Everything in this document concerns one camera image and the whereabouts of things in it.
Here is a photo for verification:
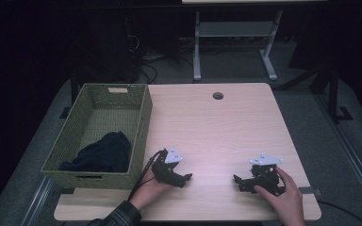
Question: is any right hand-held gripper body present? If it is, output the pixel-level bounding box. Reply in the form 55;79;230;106
247;153;287;198

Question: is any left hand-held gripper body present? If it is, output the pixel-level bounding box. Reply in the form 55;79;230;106
151;145;185;186

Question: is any dark cloth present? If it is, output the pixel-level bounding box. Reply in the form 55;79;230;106
58;131;133;174

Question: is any green woven basket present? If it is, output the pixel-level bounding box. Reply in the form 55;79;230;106
41;82;154;191

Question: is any person's left hand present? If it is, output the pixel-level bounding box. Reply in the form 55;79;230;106
130;167;174;212

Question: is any person's right hand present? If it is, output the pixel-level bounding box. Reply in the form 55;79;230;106
253;167;306;226

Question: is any black metal stand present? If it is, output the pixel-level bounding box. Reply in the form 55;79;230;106
288;56;354;124

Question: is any dark computer tower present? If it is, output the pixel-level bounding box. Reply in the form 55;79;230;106
80;11;140;84

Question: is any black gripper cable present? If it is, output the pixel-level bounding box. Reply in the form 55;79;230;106
127;149;165;202

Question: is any black floor cable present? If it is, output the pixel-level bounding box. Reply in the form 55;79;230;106
316;199;362;226

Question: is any metal floor rail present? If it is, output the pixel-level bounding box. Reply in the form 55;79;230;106
21;176;55;226
313;93;362;218

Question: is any tangle of floor cables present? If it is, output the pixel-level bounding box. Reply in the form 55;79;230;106
126;33;196;85

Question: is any grey metal table frame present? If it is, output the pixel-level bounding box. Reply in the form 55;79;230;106
192;8;285;83

